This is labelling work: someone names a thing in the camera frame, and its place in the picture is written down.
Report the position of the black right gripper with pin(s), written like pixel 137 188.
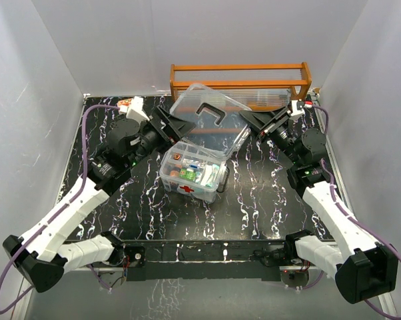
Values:
pixel 260 119

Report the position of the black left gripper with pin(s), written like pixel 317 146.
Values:
pixel 174 128

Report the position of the amber bottle orange cap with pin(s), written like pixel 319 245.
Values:
pixel 174 170

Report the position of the clear medicine kit box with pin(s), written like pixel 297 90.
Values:
pixel 206 195

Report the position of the clear kit box lid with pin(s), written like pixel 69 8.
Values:
pixel 219 126

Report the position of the green wind oil box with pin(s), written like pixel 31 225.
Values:
pixel 188 174

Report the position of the clear compartment organizer tray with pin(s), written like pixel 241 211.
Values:
pixel 195 158

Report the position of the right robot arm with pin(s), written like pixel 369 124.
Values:
pixel 361 266

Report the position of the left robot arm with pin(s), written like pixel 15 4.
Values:
pixel 41 254

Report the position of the orange wooden shelf rack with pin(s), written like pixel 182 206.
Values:
pixel 264 87

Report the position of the orange snack packet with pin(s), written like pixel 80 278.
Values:
pixel 124 102

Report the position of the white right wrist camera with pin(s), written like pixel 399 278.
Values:
pixel 297 108

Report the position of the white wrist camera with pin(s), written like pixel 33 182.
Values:
pixel 135 110
pixel 297 108

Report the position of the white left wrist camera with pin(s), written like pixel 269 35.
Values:
pixel 135 110

